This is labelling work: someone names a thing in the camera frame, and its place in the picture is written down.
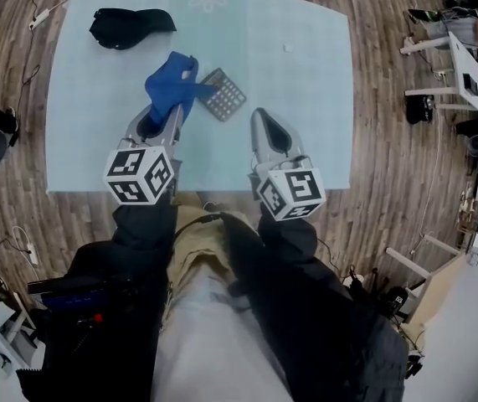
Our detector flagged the wooden desk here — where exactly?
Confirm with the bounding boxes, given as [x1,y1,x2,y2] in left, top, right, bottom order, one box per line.
[384,232,472,326]

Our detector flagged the blue cloth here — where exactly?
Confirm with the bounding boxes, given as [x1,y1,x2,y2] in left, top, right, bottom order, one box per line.
[144,50,219,128]

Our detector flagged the white desk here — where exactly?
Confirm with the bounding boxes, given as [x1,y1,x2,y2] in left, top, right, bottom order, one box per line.
[405,31,478,116]

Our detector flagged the dark grey calculator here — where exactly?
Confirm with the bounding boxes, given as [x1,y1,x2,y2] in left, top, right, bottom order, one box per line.
[196,68,249,122]

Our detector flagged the person's left forearm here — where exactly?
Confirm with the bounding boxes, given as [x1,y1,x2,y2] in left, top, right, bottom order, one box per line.
[75,194,181,292]

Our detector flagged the white power strip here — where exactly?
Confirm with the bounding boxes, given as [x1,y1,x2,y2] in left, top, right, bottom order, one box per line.
[24,240,40,267]
[28,8,51,29]

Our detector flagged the black waist pack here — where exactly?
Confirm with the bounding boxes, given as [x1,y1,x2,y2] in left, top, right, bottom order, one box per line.
[27,276,135,330]

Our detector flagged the person's right forearm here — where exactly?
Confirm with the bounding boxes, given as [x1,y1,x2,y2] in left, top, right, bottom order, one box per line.
[229,214,348,309]

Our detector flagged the person's torso and legs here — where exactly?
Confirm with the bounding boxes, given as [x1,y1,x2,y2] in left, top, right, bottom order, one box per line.
[16,193,411,402]

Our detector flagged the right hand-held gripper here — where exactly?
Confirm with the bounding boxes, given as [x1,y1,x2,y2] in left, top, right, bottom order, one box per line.
[247,106,327,223]

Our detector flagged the green black gripper tool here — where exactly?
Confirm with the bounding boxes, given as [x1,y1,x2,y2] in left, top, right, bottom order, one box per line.
[408,8,439,23]

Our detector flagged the black bag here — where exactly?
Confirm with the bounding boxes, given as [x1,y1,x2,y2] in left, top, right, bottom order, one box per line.
[405,96,436,125]

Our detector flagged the black cap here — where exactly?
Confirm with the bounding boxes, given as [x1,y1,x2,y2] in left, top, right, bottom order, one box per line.
[88,8,178,52]

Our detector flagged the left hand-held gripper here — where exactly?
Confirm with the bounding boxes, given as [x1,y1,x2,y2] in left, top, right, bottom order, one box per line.
[102,105,183,206]

